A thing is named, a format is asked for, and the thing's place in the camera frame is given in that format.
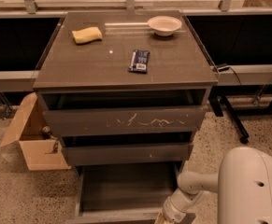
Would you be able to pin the grey bottom drawer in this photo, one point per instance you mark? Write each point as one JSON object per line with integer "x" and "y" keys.
{"x": 123, "y": 193}

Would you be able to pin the grey drawer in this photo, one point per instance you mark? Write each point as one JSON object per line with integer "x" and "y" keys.
{"x": 122, "y": 112}
{"x": 123, "y": 193}
{"x": 126, "y": 148}

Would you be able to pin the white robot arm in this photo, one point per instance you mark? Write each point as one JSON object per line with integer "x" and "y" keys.
{"x": 243, "y": 185}

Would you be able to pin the grey drawer cabinet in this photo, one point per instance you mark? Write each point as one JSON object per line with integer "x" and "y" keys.
{"x": 176, "y": 62}

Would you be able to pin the grey top drawer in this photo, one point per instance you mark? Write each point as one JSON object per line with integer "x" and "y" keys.
{"x": 122, "y": 112}

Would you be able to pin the grey middle drawer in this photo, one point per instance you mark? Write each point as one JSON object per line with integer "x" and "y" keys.
{"x": 126, "y": 148}

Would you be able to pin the blue snack packet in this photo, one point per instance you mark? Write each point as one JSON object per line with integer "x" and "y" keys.
{"x": 139, "y": 61}

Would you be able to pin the black wheeled stand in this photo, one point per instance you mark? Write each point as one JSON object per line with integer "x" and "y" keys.
{"x": 216, "y": 101}

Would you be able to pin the white bowl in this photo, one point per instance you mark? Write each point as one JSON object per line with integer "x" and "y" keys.
{"x": 164, "y": 25}

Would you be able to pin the yellow sponge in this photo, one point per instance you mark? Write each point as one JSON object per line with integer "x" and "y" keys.
{"x": 87, "y": 35}

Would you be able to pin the bottle inside cardboard box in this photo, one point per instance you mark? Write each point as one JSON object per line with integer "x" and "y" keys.
{"x": 47, "y": 133}

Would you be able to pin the open cardboard box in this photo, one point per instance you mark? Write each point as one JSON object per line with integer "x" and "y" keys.
{"x": 25, "y": 129}

